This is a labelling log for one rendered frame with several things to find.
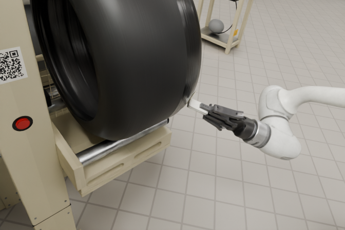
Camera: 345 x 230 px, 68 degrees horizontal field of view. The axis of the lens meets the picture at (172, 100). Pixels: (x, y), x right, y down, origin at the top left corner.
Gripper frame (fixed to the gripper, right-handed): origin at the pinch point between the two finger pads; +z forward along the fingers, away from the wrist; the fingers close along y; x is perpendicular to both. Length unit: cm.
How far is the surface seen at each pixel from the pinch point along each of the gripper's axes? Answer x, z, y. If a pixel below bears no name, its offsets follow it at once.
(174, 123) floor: 60, -40, 124
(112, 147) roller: -17.4, 19.3, 14.1
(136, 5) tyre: -2.7, 30.1, -26.8
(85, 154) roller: -22.4, 26.0, 13.9
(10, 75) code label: -18, 48, -7
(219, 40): 222, -87, 152
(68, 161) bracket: -26.6, 29.5, 10.6
